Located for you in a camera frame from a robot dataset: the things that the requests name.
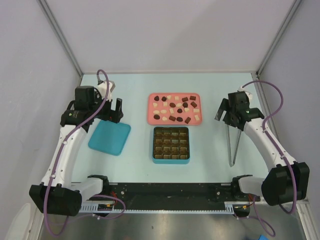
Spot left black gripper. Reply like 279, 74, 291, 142
89, 91, 123, 123

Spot pink tray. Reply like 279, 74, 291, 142
147, 92, 203, 126

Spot metal tongs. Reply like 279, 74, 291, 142
225, 125, 242, 168

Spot teal chocolate box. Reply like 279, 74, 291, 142
152, 126, 191, 165

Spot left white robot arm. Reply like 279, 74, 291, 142
29, 81, 123, 217

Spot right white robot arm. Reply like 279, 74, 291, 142
215, 91, 310, 206

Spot brown square chocolate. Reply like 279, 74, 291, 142
189, 95, 196, 101

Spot teal box lid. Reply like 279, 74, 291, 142
88, 120, 131, 156

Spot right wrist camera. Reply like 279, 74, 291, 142
237, 86, 253, 101

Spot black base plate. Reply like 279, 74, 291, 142
81, 182, 261, 211

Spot white cable duct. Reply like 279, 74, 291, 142
78, 202, 235, 215

